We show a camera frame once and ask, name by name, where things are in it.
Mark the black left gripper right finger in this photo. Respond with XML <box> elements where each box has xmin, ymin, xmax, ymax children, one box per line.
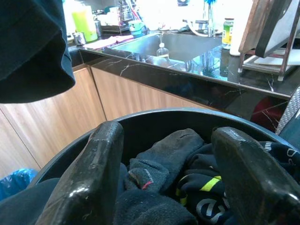
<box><xmin>211</xmin><ymin>126</ymin><xmax>300</xmax><ymax>225</ymax></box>

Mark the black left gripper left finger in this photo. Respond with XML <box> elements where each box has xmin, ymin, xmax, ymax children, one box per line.
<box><xmin>35</xmin><ymin>120</ymin><xmax>125</xmax><ymax>225</ymax></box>

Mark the black garment yellow print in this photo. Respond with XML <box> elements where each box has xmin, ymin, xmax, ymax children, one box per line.
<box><xmin>175</xmin><ymin>140</ymin><xmax>300</xmax><ymax>225</ymax></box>

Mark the dark grey sock red stitch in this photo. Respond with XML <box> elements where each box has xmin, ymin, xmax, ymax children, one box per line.
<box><xmin>124</xmin><ymin>158</ymin><xmax>170</xmax><ymax>195</ymax></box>

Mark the black fleece garment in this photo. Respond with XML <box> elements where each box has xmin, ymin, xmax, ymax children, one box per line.
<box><xmin>114</xmin><ymin>189</ymin><xmax>198</xmax><ymax>225</ymax></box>

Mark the wooden cabinet door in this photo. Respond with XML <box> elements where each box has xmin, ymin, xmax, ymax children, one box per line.
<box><xmin>0</xmin><ymin>110</ymin><xmax>40</xmax><ymax>180</ymax></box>
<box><xmin>90</xmin><ymin>67</ymin><xmax>218</xmax><ymax>121</ymax></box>
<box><xmin>0</xmin><ymin>67</ymin><xmax>107</xmax><ymax>169</ymax></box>

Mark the dark teal cloth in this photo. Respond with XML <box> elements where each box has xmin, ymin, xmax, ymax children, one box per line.
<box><xmin>0</xmin><ymin>177</ymin><xmax>60</xmax><ymax>225</ymax></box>

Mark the blue plastic bag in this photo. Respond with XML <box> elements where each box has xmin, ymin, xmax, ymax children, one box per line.
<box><xmin>0</xmin><ymin>167</ymin><xmax>38</xmax><ymax>201</ymax></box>

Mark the black plastic bucket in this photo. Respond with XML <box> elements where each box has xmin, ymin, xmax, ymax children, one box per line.
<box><xmin>28</xmin><ymin>107</ymin><xmax>300</xmax><ymax>225</ymax></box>

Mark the metal dish rack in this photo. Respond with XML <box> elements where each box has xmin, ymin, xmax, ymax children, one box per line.
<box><xmin>238</xmin><ymin>0</ymin><xmax>300</xmax><ymax>82</ymax></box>

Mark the white paper roll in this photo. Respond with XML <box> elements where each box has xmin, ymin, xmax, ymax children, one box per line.
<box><xmin>229</xmin><ymin>35</ymin><xmax>242</xmax><ymax>56</ymax></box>

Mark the pink cloth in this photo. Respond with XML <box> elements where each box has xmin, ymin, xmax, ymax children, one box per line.
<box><xmin>85</xmin><ymin>35</ymin><xmax>134</xmax><ymax>49</ymax></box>

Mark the small steel cup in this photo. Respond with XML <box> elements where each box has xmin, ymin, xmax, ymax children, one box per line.
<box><xmin>73</xmin><ymin>31</ymin><xmax>87</xmax><ymax>46</ymax></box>

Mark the clear soap bottle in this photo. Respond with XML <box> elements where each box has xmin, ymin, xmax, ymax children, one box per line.
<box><xmin>156</xmin><ymin>42</ymin><xmax>169</xmax><ymax>58</ymax></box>

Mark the black hanging shirt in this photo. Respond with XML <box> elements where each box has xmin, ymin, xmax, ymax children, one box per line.
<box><xmin>0</xmin><ymin>0</ymin><xmax>77</xmax><ymax>104</ymax></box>

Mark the steel kitchen sink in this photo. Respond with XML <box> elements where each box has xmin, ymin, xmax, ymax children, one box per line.
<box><xmin>110</xmin><ymin>32</ymin><xmax>222</xmax><ymax>63</ymax></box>

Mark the green label bottle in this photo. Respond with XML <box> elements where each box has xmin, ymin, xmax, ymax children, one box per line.
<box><xmin>222</xmin><ymin>18</ymin><xmax>235</xmax><ymax>49</ymax></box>

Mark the black pan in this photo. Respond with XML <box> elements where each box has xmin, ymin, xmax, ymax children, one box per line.
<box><xmin>255</xmin><ymin>0</ymin><xmax>296</xmax><ymax>58</ymax></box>

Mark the yellow-green plastic bottle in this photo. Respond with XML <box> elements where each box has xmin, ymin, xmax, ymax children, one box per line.
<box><xmin>71</xmin><ymin>6</ymin><xmax>98</xmax><ymax>43</ymax></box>

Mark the wooden cutting board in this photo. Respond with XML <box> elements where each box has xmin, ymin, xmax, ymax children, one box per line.
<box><xmin>238</xmin><ymin>0</ymin><xmax>274</xmax><ymax>53</ymax></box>

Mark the green mug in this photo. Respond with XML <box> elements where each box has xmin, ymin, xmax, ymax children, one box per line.
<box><xmin>128</xmin><ymin>20</ymin><xmax>147</xmax><ymax>36</ymax></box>

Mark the chrome faucet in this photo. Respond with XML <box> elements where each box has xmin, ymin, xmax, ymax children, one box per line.
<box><xmin>195</xmin><ymin>20</ymin><xmax>218</xmax><ymax>38</ymax></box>

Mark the steel utensil holder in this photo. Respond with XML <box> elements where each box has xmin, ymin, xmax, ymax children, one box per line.
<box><xmin>118</xmin><ymin>4</ymin><xmax>132</xmax><ymax>23</ymax></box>

